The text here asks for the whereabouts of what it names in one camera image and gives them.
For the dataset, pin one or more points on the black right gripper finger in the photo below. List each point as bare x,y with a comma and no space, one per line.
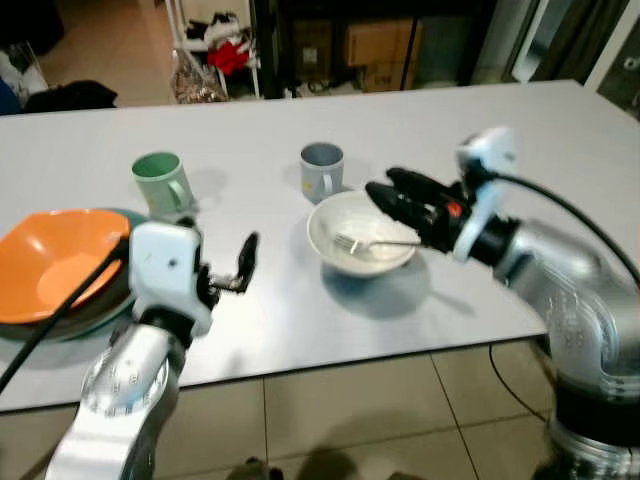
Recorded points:
425,185
400,208

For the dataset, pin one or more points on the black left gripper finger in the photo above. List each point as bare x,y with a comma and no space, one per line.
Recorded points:
249,255

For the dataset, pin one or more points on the white bowl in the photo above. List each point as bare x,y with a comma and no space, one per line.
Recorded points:
345,215

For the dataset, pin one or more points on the grey mug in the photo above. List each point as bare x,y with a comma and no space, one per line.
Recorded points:
320,175

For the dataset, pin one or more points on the green mug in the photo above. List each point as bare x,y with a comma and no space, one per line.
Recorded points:
160,186

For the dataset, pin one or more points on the dark glass cabinet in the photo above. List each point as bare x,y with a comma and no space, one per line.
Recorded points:
450,40

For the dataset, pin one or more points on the brown cardboard box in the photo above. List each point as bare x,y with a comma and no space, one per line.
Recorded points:
382,42

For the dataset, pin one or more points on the orange bowl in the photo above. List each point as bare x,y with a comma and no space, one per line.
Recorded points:
50,260

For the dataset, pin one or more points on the speckled plastic bag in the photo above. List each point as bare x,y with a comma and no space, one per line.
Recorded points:
195,86

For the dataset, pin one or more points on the red soft item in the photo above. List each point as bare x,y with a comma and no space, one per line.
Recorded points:
228,57

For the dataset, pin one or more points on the black bag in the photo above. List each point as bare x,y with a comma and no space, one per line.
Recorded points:
70,97

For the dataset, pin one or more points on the white storage rack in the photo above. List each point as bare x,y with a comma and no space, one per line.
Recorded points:
175,30

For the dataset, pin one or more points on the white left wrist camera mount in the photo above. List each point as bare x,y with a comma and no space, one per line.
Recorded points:
160,262

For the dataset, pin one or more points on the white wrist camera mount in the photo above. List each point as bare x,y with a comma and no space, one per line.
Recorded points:
160,262
490,150

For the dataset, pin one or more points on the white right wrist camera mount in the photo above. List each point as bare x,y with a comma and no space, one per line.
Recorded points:
490,150

